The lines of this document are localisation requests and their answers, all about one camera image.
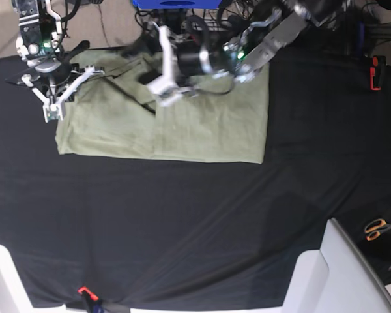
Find light green T-shirt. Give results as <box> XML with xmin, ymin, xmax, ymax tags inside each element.
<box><xmin>55</xmin><ymin>50</ymin><xmax>269</xmax><ymax>164</ymax></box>

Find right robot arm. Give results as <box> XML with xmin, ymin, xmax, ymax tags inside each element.
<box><xmin>6</xmin><ymin>1</ymin><xmax>92</xmax><ymax>98</ymax></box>

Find white frame piece right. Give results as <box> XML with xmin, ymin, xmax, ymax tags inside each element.
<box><xmin>282</xmin><ymin>218</ymin><xmax>391</xmax><ymax>312</ymax></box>

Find black stand pole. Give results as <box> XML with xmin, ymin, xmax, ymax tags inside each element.
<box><xmin>160</xmin><ymin>8</ymin><xmax>187</xmax><ymax>35</ymax></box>

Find red black clamp bottom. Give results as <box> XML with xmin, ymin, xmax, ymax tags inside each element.
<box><xmin>78</xmin><ymin>286</ymin><xmax>105</xmax><ymax>313</ymax></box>

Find red black clamp right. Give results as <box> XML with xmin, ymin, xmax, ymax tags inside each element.
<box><xmin>369</xmin><ymin>55</ymin><xmax>386</xmax><ymax>91</ymax></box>

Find white frame piece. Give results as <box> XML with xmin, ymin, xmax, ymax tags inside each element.
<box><xmin>0</xmin><ymin>245</ymin><xmax>87</xmax><ymax>312</ymax></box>
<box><xmin>282</xmin><ymin>218</ymin><xmax>391</xmax><ymax>312</ymax></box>

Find orange handled scissors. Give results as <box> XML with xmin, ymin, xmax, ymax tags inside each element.
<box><xmin>364</xmin><ymin>218</ymin><xmax>391</xmax><ymax>241</ymax></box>

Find white frame piece left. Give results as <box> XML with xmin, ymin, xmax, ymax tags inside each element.
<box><xmin>0</xmin><ymin>245</ymin><xmax>87</xmax><ymax>312</ymax></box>

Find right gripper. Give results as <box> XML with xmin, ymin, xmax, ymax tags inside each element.
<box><xmin>32</xmin><ymin>40</ymin><xmax>90</xmax><ymax>92</ymax></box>

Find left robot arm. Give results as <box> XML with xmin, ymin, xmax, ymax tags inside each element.
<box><xmin>133</xmin><ymin>1</ymin><xmax>343</xmax><ymax>93</ymax></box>

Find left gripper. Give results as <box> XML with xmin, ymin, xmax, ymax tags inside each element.
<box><xmin>122</xmin><ymin>35</ymin><xmax>228</xmax><ymax>85</ymax></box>

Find red black clamp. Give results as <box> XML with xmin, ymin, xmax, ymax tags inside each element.
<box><xmin>369</xmin><ymin>55</ymin><xmax>386</xmax><ymax>91</ymax></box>
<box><xmin>78</xmin><ymin>286</ymin><xmax>105</xmax><ymax>313</ymax></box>

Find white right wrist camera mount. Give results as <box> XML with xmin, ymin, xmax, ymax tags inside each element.
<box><xmin>18</xmin><ymin>63</ymin><xmax>104</xmax><ymax>123</ymax></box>

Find black table cloth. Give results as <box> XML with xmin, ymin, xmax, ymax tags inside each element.
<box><xmin>0</xmin><ymin>49</ymin><xmax>391</xmax><ymax>310</ymax></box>

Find blue box on stand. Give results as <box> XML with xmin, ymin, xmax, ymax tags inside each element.
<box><xmin>132</xmin><ymin>0</ymin><xmax>222</xmax><ymax>10</ymax></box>

